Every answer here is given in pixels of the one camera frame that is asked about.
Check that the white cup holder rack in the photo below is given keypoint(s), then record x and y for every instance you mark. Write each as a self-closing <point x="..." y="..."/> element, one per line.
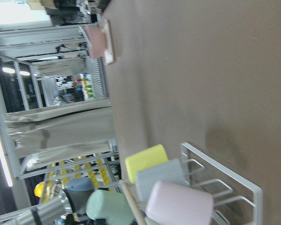
<point x="237" y="201"/>

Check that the yellow cup on rack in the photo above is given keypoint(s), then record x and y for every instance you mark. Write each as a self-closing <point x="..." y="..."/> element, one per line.
<point x="147" y="158"/>

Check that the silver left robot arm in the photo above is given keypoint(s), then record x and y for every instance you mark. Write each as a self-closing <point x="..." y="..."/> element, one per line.
<point x="70" y="202"/>

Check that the pink plastic cup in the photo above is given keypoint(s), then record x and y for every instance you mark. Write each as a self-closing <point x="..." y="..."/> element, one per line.
<point x="173" y="204"/>

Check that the grey cup on rack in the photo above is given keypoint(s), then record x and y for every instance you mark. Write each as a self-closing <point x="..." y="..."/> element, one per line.
<point x="170" y="171"/>

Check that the mint green cup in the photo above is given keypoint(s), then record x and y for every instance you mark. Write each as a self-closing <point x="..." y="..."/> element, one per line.
<point x="111" y="206"/>

